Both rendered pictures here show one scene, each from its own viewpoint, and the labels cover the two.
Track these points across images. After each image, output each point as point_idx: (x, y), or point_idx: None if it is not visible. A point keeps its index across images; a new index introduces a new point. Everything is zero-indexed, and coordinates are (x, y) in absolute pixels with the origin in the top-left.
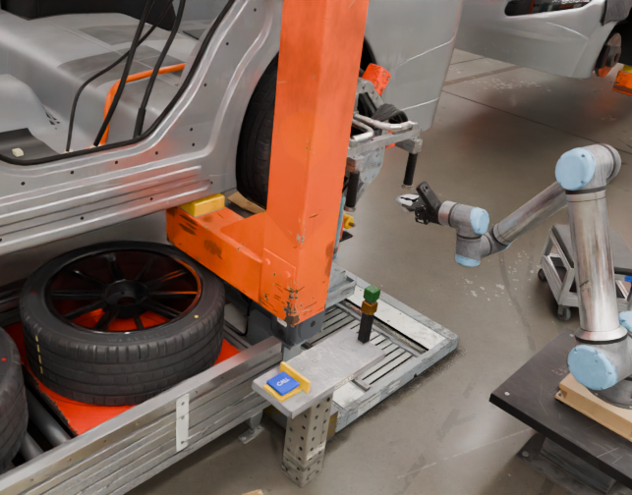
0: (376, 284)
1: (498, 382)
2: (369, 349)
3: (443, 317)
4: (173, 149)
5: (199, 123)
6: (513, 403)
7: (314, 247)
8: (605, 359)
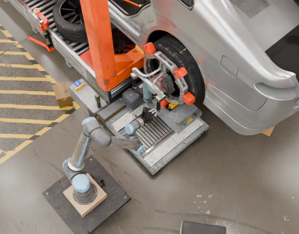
0: (199, 151)
1: (132, 187)
2: (95, 108)
3: (176, 176)
4: (131, 25)
5: (137, 25)
6: (86, 160)
7: (96, 70)
8: (64, 162)
